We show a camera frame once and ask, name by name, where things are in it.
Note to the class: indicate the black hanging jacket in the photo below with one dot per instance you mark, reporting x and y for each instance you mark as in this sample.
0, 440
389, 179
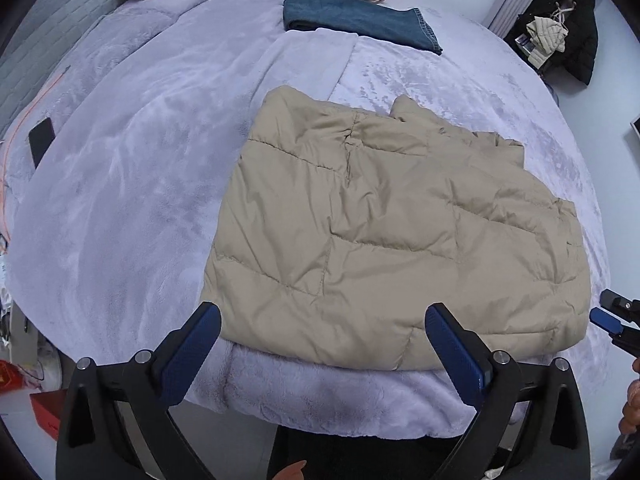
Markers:
582, 30

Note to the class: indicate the beige quilted hanging garment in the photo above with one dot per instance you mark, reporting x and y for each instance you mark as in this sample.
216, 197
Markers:
547, 37

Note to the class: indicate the white framed board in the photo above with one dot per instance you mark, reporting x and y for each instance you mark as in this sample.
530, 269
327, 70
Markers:
635, 127

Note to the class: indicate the blue white box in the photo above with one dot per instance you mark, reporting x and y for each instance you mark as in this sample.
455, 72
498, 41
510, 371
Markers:
525, 44

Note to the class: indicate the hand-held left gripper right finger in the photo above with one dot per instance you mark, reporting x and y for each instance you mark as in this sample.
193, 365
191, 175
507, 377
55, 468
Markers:
457, 355

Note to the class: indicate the red box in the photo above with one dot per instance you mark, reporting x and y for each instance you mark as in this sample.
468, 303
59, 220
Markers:
47, 415

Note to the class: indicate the black smartphone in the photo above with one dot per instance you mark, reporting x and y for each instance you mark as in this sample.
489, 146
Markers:
41, 142

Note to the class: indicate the beige puffer jacket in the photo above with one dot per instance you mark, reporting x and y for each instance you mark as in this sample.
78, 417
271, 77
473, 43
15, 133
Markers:
375, 235

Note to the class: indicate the person's right hand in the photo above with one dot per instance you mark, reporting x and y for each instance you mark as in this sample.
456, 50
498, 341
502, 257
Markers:
632, 400

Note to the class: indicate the blue denim jeans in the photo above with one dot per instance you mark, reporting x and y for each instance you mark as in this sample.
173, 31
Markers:
350, 12

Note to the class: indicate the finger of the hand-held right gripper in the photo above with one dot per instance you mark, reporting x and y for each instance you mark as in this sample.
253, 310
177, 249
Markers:
602, 316
625, 307

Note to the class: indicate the person's dark trousers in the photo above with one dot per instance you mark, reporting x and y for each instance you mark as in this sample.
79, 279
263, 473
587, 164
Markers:
375, 460

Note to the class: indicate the person's left hand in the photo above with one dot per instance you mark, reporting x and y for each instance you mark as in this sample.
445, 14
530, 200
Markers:
290, 472

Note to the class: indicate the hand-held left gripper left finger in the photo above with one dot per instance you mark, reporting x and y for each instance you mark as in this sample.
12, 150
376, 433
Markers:
192, 350

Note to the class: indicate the grey padded headboard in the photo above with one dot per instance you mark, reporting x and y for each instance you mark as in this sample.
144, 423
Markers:
40, 35

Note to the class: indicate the lilac fleece blanket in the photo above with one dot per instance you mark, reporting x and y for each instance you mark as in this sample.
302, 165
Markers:
150, 185

